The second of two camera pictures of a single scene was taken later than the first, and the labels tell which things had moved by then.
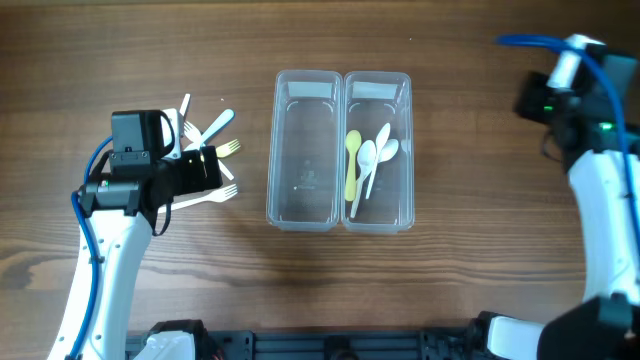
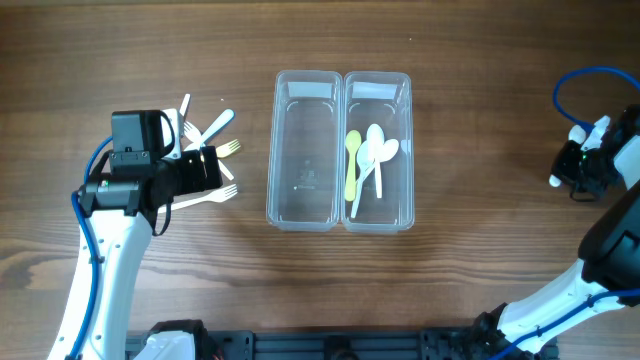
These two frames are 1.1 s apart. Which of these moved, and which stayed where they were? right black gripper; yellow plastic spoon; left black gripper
Moved: right black gripper
Stayed: left black gripper; yellow plastic spoon
